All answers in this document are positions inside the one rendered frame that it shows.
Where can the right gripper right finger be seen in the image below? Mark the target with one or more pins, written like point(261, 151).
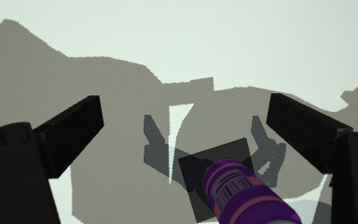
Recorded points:
point(328, 144)

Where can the purple drink can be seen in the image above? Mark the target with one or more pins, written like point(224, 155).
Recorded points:
point(237, 196)

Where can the dark grey square tile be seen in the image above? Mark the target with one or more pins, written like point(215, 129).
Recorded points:
point(194, 167)

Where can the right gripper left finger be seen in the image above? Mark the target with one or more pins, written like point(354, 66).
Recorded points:
point(30, 157)

